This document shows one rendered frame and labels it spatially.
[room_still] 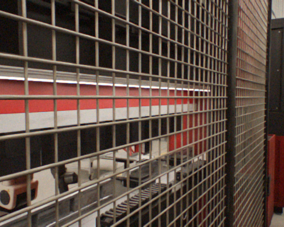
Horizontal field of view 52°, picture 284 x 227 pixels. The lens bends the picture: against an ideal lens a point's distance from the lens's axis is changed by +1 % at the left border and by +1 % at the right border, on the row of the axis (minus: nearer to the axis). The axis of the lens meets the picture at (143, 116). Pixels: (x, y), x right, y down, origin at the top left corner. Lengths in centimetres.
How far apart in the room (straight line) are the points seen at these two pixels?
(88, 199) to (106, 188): 14
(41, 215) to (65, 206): 13
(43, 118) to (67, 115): 13
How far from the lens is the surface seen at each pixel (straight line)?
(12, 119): 109
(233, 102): 70
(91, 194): 147
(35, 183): 229
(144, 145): 188
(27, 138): 21
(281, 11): 880
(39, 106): 116
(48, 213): 129
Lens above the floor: 140
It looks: 4 degrees down
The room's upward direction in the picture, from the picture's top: straight up
